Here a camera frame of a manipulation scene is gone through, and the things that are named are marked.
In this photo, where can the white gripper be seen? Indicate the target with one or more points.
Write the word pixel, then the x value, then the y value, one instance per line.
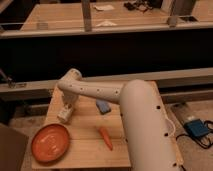
pixel 69 100

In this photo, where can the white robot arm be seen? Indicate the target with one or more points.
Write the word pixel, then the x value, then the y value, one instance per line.
pixel 149 144

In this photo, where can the orange ceramic bowl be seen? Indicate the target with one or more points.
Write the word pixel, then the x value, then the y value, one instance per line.
pixel 50 143

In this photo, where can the blue sponge block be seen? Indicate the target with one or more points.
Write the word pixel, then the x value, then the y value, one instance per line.
pixel 103 106

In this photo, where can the wooden board table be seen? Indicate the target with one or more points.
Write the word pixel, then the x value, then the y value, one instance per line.
pixel 88 149

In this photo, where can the orange carrot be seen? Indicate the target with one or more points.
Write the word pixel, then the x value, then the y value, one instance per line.
pixel 104 134

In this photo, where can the folded white paper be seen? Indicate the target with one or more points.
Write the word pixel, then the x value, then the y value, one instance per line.
pixel 106 23

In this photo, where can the white paper sheet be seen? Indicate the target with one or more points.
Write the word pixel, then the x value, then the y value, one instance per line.
pixel 103 7

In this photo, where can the black tool pile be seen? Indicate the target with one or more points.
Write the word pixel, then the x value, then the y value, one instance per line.
pixel 140 5

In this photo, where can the blue electronic box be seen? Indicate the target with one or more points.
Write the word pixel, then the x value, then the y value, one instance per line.
pixel 196 128

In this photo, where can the metal clamp bracket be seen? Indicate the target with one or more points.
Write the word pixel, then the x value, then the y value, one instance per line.
pixel 10 82

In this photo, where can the grey metal post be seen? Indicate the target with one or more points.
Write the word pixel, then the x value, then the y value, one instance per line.
pixel 86 15
pixel 181 9

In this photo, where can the grey metal post right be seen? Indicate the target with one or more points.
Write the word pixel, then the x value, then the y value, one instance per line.
pixel 181 9

